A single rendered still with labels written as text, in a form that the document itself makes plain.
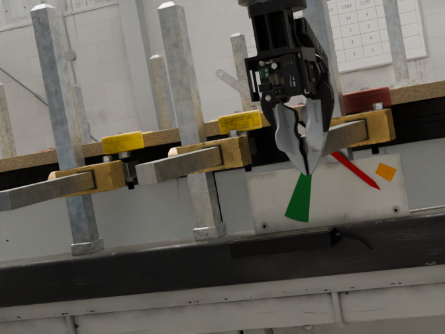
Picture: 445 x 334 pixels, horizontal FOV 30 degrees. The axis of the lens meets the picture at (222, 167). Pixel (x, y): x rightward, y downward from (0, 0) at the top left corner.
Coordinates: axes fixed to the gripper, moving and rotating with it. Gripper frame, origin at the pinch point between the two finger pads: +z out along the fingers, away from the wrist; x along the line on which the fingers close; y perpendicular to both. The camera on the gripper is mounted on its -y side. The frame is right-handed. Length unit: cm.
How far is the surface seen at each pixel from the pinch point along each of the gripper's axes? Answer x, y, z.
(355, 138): 1.5, -21.5, -1.2
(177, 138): -40, -50, -5
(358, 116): 0.6, -30.4, -4.0
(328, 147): 1.5, -5.3, -1.3
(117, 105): -420, -734, -46
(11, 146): -144, -141, -12
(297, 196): -11.5, -30.4, 7.1
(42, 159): -72, -50, -6
